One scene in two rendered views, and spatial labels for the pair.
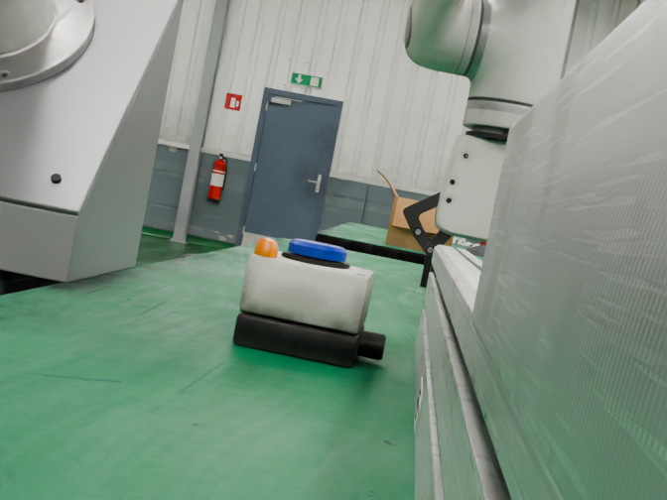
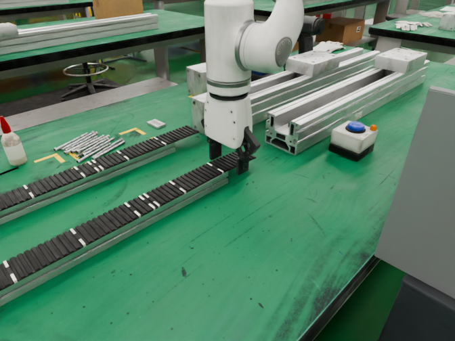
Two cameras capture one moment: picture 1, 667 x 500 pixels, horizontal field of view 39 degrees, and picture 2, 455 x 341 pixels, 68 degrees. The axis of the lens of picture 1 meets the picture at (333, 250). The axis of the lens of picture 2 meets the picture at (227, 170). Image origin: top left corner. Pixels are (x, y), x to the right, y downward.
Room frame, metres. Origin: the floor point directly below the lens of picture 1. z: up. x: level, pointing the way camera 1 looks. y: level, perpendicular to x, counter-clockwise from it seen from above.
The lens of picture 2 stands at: (1.40, 0.28, 1.20)
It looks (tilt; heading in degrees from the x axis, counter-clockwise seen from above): 33 degrees down; 222
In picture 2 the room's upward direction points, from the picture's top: straight up
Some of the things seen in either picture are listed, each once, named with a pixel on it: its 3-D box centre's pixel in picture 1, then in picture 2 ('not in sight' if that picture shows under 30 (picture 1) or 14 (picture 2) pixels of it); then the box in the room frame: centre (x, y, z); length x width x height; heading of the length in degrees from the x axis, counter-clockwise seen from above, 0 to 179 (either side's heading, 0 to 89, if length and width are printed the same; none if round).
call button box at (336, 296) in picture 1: (320, 306); (349, 139); (0.64, 0.00, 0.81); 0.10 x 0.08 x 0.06; 85
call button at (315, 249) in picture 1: (316, 256); (355, 127); (0.64, 0.01, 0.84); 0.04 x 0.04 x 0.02
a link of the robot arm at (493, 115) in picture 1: (508, 123); (227, 83); (0.92, -0.15, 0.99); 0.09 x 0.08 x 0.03; 85
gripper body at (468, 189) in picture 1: (493, 186); (228, 114); (0.93, -0.14, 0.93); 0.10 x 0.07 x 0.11; 85
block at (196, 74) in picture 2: not in sight; (208, 81); (0.59, -0.54, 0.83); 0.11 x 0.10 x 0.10; 81
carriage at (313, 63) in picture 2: not in sight; (312, 66); (0.33, -0.29, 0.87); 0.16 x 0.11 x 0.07; 175
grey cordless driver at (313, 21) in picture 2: not in sight; (296, 44); (0.16, -0.46, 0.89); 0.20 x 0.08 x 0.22; 87
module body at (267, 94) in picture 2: not in sight; (310, 80); (0.33, -0.29, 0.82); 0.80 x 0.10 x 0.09; 175
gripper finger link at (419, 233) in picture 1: (422, 261); (246, 161); (0.93, -0.09, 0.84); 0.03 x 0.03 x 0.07; 85
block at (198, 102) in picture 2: not in sight; (219, 116); (0.78, -0.31, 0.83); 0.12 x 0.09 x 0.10; 85
